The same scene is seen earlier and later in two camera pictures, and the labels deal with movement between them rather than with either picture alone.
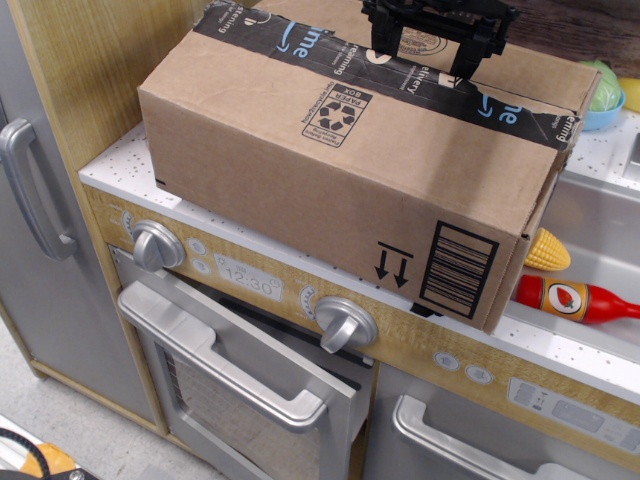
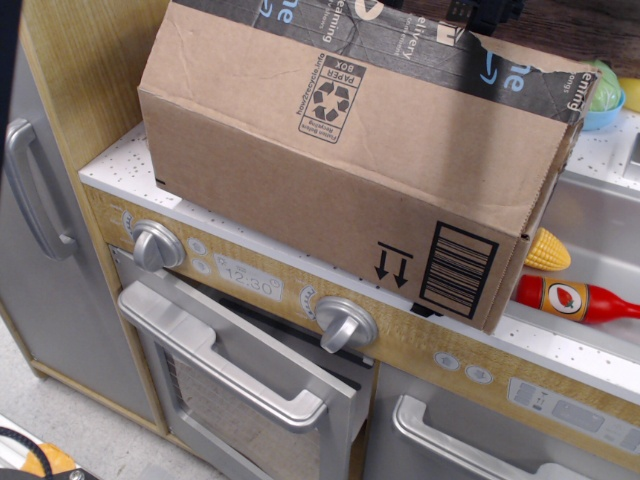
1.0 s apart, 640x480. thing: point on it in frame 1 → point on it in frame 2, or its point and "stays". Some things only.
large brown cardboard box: [281, 119] stays
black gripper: [487, 20] → [483, 16]
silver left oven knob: [156, 246] stays
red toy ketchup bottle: [576, 301] stays
